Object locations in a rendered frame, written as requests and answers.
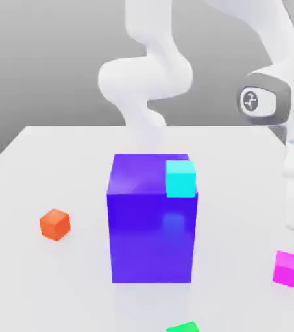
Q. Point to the large blue box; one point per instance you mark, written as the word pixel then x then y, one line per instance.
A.
pixel 150 238

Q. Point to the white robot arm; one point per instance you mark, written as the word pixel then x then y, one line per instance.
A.
pixel 146 77

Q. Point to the small cyan cube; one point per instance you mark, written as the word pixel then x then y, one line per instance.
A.
pixel 181 181

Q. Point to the small magenta cube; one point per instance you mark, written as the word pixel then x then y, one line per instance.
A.
pixel 286 269

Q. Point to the small green cube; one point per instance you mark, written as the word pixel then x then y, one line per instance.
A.
pixel 183 327

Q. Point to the small orange cube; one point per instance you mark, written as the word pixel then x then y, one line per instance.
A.
pixel 54 225

